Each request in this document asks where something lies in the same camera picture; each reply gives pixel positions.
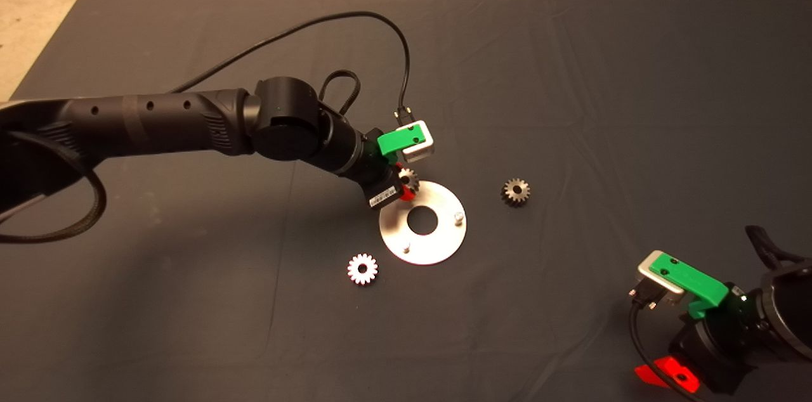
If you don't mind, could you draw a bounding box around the black braided left wrist cable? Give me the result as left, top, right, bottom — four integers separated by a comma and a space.
319, 69, 362, 117

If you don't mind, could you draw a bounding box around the dark grey table cloth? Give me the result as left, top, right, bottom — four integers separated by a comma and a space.
0, 0, 812, 402

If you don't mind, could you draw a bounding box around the white gear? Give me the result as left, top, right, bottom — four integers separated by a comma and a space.
398, 167, 421, 198
347, 253, 379, 285

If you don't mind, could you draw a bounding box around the green left camera mount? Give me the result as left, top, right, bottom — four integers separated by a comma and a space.
377, 123, 422, 162

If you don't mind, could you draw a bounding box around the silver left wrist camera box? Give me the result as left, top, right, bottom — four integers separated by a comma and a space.
396, 120, 436, 164

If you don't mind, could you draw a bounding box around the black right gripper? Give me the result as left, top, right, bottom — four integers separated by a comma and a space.
634, 301, 768, 395

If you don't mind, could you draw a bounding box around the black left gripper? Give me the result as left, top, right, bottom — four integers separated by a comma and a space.
352, 129, 408, 209

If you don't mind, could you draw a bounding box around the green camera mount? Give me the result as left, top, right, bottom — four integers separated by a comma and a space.
377, 123, 422, 162
648, 252, 730, 320

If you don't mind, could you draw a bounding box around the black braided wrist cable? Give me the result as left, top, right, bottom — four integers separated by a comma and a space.
319, 69, 362, 117
743, 224, 809, 269

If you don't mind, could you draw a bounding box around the green right camera mount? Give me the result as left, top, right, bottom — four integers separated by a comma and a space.
648, 252, 730, 320

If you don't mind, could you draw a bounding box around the black braided right wrist cable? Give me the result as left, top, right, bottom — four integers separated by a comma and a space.
743, 224, 809, 269

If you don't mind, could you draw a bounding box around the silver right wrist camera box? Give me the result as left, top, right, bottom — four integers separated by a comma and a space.
638, 250, 686, 304

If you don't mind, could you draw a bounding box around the steel planetary gear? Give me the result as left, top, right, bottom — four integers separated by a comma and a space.
501, 178, 531, 207

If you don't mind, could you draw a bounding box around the round metal carrier plate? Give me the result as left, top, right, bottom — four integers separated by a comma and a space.
379, 180, 468, 265

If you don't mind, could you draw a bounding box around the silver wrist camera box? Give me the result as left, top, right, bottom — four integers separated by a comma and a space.
638, 250, 686, 304
396, 120, 436, 164

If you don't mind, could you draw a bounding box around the thick black braided arm cable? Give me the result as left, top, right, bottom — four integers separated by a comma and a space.
0, 129, 107, 244

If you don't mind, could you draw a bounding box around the smooth black right camera cable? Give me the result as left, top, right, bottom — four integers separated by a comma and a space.
628, 288, 695, 402

